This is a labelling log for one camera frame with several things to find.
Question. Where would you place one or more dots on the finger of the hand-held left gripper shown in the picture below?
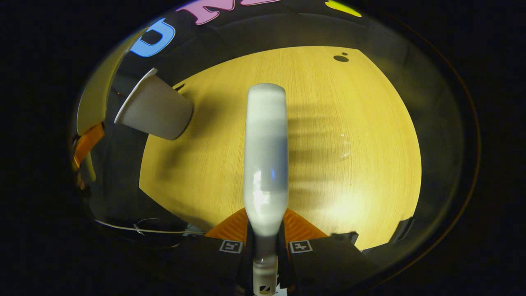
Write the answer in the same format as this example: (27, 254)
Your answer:
(88, 146)

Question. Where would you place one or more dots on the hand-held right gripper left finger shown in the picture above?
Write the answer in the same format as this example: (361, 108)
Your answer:
(213, 263)

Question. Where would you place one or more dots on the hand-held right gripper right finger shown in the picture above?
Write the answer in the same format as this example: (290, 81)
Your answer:
(320, 263)

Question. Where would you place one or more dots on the grey plastic garbage bin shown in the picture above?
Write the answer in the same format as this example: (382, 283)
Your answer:
(158, 111)

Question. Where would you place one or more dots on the small white broom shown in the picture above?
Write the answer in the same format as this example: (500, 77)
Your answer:
(266, 164)

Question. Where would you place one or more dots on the black backdrop cloth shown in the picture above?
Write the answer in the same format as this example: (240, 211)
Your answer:
(246, 31)

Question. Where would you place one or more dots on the black round desk grommet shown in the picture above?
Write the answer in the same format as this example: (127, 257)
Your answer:
(341, 58)

